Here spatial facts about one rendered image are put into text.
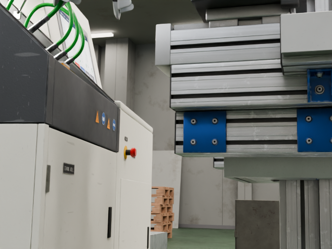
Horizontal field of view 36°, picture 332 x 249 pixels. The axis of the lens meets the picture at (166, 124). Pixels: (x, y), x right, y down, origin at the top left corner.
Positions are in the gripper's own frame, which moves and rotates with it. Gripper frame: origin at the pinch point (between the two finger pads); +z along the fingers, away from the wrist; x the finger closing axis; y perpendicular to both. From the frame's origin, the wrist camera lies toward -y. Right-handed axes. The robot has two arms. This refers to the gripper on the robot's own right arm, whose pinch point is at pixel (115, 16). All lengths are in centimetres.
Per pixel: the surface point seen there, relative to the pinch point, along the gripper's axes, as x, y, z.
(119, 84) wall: 977, -238, -206
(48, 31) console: 23.4, -32.0, -3.6
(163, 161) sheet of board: 993, -133, -27
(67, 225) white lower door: -28, -3, 65
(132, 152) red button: 31, 0, 41
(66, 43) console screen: 41, -31, -4
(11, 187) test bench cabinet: -47, -10, 57
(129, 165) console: 41, -3, 45
